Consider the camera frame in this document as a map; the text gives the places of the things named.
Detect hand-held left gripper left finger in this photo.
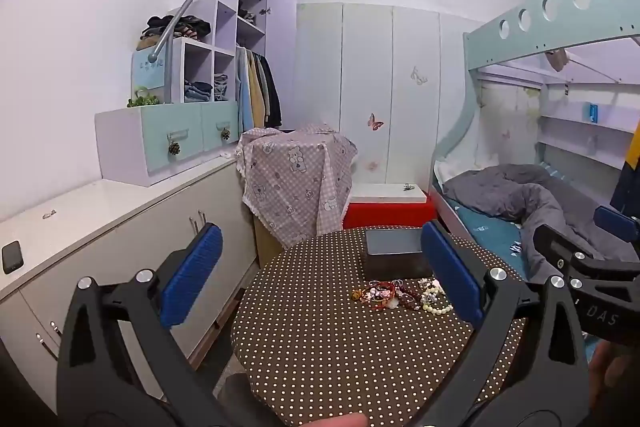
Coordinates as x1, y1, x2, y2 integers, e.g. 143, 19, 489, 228
56, 223, 291, 427

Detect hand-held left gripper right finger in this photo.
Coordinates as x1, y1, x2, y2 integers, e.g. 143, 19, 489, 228
370, 221, 587, 427

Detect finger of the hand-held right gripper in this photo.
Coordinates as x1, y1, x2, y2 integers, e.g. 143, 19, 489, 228
594, 205, 640, 260
531, 223, 596, 289

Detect pile of beaded bracelets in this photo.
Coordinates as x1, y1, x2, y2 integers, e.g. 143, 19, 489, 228
351, 277, 453, 315

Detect dark rectangular box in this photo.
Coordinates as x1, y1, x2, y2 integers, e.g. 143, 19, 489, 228
362, 228, 435, 280

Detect person's right hand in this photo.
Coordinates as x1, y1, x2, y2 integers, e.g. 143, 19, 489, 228
587, 339, 640, 408

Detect grey duvet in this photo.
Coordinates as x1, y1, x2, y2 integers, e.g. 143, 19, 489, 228
442, 164, 626, 283

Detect teal bed sheet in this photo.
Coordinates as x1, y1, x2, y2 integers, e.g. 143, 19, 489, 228
442, 194, 531, 280

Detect low white cabinet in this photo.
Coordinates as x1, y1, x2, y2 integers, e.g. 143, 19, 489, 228
0, 152, 261, 413

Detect red storage box white lid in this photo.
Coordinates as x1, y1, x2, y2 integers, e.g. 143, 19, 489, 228
342, 183, 437, 232

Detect pink checkered bear cloth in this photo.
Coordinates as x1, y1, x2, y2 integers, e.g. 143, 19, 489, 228
235, 123, 359, 248

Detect polka dot round table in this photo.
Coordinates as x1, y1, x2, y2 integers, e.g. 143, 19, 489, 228
231, 227, 531, 427

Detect stepped shelf cabinet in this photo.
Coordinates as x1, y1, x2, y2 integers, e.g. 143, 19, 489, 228
95, 0, 298, 188

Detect black phone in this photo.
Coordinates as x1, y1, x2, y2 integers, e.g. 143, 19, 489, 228
1, 241, 24, 274

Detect green plant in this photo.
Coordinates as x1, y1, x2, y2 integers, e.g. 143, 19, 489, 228
126, 86, 161, 108

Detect folded blue jeans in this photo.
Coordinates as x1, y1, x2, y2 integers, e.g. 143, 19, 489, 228
184, 80, 213, 102

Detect white wardrobe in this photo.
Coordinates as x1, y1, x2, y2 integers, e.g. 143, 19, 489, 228
292, 2, 481, 188

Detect hanging clothes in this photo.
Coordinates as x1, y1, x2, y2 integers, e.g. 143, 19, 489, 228
236, 47, 282, 132

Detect light blue bunk bed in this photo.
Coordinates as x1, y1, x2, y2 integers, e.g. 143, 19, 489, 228
431, 0, 640, 288

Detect pile of dark clothes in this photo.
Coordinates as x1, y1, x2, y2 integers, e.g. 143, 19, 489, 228
140, 14, 212, 42

